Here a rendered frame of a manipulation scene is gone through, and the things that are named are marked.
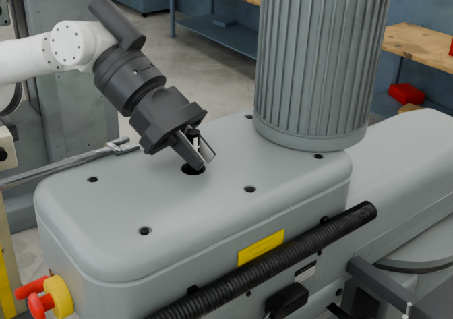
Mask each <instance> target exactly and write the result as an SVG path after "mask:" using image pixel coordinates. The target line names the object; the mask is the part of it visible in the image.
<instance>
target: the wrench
mask: <svg viewBox="0 0 453 319"><path fill-rule="evenodd" d="M128 142H130V137H129V136H124V137H122V138H117V139H115V140H111V142H107V143H105V146H104V147H102V148H98V149H96V150H91V151H89V152H85V153H83V154H79V155H76V156H73V157H70V158H66V159H63V160H61V161H57V162H54V163H51V164H48V165H45V166H41V167H38V168H35V169H31V170H29V171H25V172H23V173H18V174H16V175H12V176H10V177H6V178H3V179H0V191H1V190H4V189H7V188H9V187H13V186H16V185H19V184H22V183H26V182H28V181H32V180H34V179H38V178H40V177H44V176H47V175H50V174H53V173H56V172H59V171H62V170H65V169H68V168H71V167H74V166H78V165H81V164H84V163H87V162H90V161H93V160H96V159H98V158H102V157H104V156H108V155H111V154H115V155H116V156H119V155H122V154H127V153H129V152H133V151H135V150H139V149H140V145H139V144H131V145H129V146H125V147H122V148H119V147H117V146H119V145H122V144H125V143H128Z"/></svg>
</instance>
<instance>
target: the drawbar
mask: <svg viewBox="0 0 453 319"><path fill-rule="evenodd" d="M196 137H198V146H200V130H198V129H195V128H193V129H188V130H187V133H186V138H187V139H188V140H189V141H190V142H191V144H192V145H193V138H196ZM198 152H199V154H200V147H199V148H198ZM186 165H187V174H188V175H199V174H200V170H198V171H196V170H195V169H194V168H193V167H192V166H191V165H190V164H189V163H188V162H187V161H186Z"/></svg>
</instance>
